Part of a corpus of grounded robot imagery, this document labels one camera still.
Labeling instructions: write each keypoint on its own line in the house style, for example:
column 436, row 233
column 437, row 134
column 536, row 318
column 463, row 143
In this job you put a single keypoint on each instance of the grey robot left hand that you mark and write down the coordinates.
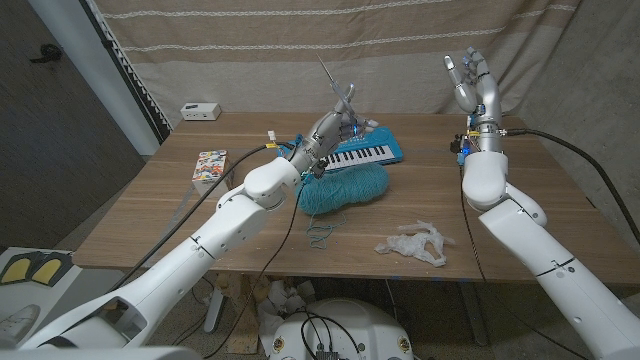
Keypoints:
column 325, row 135

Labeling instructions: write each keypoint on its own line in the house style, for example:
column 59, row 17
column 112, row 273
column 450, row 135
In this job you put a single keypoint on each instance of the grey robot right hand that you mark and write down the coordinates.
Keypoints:
column 487, row 105

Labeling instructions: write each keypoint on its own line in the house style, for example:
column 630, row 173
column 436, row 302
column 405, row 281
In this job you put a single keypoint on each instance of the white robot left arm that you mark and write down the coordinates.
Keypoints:
column 200, row 255

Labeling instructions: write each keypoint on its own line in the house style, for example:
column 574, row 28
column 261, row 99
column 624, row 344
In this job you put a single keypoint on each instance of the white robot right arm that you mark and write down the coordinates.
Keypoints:
column 540, row 250

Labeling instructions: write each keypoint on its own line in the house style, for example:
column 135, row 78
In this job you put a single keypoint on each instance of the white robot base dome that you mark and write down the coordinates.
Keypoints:
column 350, row 330

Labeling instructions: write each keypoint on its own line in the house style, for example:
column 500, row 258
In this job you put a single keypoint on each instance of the blue toy piano keyboard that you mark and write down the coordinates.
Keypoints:
column 375, row 147

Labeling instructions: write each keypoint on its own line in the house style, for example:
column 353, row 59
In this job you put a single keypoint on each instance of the teal yarn skein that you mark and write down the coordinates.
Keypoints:
column 350, row 187

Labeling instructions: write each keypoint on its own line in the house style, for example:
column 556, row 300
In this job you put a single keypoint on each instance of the colourful printed package box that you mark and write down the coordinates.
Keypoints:
column 210, row 165

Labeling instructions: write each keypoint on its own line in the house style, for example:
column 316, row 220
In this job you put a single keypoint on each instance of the crumpled clear plastic tape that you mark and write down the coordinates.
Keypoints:
column 415, row 245

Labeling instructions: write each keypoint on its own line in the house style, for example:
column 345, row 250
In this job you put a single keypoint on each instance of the beige striped curtain backdrop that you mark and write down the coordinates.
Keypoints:
column 275, row 50

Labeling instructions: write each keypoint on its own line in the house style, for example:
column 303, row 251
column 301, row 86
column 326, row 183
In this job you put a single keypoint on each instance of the white power strip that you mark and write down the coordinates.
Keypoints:
column 200, row 111

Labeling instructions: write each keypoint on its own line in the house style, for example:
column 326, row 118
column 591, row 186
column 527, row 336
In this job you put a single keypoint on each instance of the crumpled white paper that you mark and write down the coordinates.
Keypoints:
column 280, row 305

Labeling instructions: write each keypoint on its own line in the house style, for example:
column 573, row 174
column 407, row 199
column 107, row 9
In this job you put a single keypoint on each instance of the grey table leg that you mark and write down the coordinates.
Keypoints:
column 215, row 312
column 472, row 312

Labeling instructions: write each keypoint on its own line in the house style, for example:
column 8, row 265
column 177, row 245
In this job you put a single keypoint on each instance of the dark perforated panel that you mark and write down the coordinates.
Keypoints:
column 127, row 70

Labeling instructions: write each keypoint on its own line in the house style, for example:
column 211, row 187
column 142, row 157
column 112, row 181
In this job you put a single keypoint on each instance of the black base connector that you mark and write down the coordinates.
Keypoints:
column 327, row 356

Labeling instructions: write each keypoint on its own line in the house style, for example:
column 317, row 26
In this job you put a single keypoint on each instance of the dark wooden door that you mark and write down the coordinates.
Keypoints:
column 50, row 150

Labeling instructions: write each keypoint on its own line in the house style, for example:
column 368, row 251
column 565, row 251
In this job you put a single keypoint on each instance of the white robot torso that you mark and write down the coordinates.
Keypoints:
column 100, row 354

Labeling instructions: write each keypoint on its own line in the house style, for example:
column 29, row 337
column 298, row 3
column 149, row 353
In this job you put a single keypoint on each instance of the white floor platform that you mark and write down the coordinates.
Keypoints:
column 15, row 295

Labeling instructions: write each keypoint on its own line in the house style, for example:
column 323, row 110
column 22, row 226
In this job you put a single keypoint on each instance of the white sneaker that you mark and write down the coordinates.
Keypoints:
column 15, row 322

